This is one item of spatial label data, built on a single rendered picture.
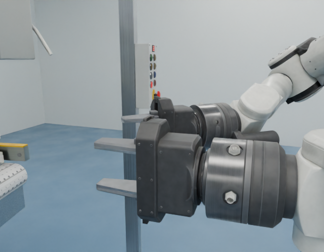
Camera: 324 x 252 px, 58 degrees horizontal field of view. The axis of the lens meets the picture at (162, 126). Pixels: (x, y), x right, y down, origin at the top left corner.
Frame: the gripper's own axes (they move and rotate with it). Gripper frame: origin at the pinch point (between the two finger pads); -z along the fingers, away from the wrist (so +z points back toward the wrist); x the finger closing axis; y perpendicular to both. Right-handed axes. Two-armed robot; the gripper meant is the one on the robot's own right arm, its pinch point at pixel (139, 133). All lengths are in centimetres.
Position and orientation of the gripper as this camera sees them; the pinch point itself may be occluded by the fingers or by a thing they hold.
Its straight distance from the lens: 51.1
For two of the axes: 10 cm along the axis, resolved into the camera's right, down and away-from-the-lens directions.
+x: 0.0, 9.7, 2.3
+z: 9.2, -0.9, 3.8
